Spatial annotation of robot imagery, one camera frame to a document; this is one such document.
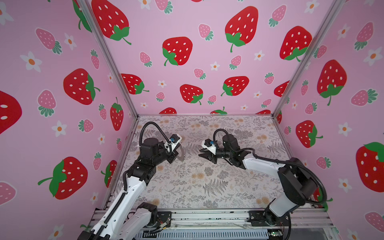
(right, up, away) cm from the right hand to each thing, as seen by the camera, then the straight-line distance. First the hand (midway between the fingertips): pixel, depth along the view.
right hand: (200, 151), depth 82 cm
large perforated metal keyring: (-10, -3, -4) cm, 11 cm away
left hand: (-11, +5, -7) cm, 14 cm away
